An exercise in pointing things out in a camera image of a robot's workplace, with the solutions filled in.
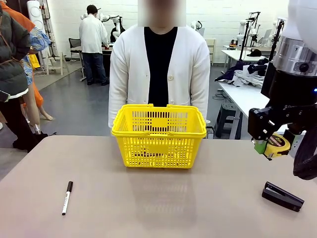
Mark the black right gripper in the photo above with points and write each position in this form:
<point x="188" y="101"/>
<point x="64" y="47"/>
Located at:
<point x="289" y="89"/>

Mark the yellow tape measure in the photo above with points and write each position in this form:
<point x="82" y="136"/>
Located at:
<point x="278" y="143"/>

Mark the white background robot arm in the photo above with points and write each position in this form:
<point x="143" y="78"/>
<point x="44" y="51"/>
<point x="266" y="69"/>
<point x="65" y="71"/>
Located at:
<point x="240" y="37"/>
<point x="106" y="17"/>
<point x="194" y="24"/>

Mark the person's right forearm white sleeve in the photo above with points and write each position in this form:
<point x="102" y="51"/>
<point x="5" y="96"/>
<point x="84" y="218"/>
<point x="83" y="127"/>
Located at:
<point x="116" y="106"/>

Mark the person's left forearm white sleeve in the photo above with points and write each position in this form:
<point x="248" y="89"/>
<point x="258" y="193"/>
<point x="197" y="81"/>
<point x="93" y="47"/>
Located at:
<point x="201" y="99"/>

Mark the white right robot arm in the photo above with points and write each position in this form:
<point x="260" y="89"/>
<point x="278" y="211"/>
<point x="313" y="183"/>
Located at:
<point x="302" y="19"/>

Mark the yellow plastic shopping basket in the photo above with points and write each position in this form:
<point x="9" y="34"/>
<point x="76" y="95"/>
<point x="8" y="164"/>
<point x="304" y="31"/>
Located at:
<point x="158" y="148"/>

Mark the person in white cardigan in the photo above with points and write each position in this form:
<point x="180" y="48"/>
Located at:
<point x="161" y="74"/>

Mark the person in white lab coat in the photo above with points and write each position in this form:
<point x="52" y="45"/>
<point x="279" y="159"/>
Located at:
<point x="92" y="34"/>

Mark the person in orange blue clothes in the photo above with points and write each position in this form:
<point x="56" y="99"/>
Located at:
<point x="39" y="39"/>

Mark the person in dark green jacket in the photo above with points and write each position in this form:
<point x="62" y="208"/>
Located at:
<point x="12" y="62"/>

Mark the white table with clothes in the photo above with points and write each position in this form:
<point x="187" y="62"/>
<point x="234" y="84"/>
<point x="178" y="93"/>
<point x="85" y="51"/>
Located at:
<point x="242" y="96"/>

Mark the dark grey step stool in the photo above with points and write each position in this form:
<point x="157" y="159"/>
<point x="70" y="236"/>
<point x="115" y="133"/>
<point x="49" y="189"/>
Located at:
<point x="227" y="107"/>

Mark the grey white cloth pile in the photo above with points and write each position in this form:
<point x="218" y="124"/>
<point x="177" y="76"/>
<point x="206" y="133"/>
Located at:
<point x="244" y="78"/>

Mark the pile of clothes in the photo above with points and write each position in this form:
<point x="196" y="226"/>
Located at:
<point x="227" y="75"/>

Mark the black cap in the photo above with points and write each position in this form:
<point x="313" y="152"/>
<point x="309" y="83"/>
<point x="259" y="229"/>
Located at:
<point x="255" y="52"/>

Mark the black stapler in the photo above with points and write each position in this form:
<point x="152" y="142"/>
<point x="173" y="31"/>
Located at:
<point x="282" y="197"/>

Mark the black tripod stand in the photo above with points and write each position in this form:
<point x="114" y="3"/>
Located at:
<point x="275" y="42"/>
<point x="244" y="42"/>

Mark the white table with cap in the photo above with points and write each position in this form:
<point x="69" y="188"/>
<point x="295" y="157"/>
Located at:
<point x="232" y="53"/>

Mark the light wooden chair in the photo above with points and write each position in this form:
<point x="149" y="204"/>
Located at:
<point x="210" y="49"/>

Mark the black office chair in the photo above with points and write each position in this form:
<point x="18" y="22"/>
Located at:
<point x="74" y="44"/>

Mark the white wooden step stool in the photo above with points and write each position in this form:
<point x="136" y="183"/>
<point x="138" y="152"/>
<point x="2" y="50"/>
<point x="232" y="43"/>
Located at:
<point x="61" y="64"/>

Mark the white marker with black cap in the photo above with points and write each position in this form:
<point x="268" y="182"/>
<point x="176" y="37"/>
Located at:
<point x="67" y="198"/>

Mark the tall white cylinder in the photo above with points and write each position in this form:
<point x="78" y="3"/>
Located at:
<point x="34" y="10"/>

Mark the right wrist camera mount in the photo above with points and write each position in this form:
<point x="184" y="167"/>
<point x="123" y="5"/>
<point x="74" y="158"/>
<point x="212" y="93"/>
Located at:
<point x="257" y="68"/>

